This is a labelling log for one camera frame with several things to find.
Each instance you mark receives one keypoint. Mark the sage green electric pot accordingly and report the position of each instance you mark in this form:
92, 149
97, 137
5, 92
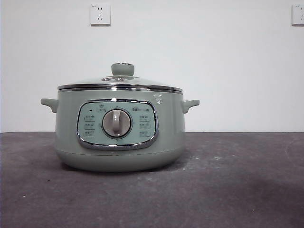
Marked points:
66, 123

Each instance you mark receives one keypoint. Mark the white wall socket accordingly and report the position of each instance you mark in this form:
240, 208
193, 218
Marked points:
100, 14
298, 14

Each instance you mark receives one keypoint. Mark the glass lid with green knob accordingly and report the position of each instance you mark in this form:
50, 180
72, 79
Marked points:
122, 70

